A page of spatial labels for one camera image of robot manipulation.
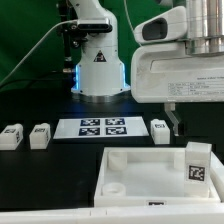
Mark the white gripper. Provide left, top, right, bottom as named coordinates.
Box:
left=131, top=42, right=224, bottom=136

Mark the white square tabletop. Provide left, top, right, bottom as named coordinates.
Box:
left=94, top=147, right=221, bottom=207

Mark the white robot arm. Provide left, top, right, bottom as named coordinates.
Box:
left=68, top=0, right=224, bottom=122

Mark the white sheet with tags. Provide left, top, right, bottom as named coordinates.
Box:
left=54, top=117, right=149, bottom=139

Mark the white obstacle fence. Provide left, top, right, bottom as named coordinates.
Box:
left=0, top=155, right=224, bottom=224

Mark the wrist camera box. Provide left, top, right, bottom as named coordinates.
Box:
left=134, top=6, right=187, bottom=44

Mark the grey cable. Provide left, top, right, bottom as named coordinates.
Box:
left=0, top=19, right=81, bottom=88

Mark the black camera stand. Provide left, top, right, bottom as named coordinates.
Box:
left=56, top=0, right=85, bottom=74

